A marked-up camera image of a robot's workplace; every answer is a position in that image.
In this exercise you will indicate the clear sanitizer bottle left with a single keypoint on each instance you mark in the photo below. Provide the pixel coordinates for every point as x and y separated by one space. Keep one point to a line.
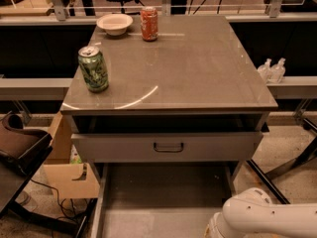
264 70

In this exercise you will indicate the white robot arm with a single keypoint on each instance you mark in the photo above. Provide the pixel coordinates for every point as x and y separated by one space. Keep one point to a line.
252 211

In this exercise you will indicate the grey top drawer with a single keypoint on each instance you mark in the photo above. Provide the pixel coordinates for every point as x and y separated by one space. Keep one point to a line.
166 147

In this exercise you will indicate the orange soda can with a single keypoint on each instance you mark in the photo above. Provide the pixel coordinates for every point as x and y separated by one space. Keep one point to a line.
149 23

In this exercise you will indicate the grey drawer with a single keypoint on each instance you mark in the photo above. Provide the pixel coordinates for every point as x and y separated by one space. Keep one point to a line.
166 147
159 200

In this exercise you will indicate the black side table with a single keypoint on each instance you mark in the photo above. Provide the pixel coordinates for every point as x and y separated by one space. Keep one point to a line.
13 182

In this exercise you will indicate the white bowl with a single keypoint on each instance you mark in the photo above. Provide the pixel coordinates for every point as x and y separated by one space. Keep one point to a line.
115 24

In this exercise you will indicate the brown bag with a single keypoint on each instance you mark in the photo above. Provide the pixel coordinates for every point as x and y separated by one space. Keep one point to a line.
15 140

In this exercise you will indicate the grey drawer cabinet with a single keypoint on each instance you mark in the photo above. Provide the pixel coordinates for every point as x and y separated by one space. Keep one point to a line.
195 77

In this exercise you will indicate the black metal stand leg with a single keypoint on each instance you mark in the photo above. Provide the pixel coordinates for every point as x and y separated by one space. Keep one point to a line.
286 162

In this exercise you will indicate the green soda can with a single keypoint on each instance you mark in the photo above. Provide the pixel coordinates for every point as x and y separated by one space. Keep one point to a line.
93 68

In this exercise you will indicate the cardboard box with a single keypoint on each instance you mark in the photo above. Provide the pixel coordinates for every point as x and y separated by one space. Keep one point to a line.
65 171

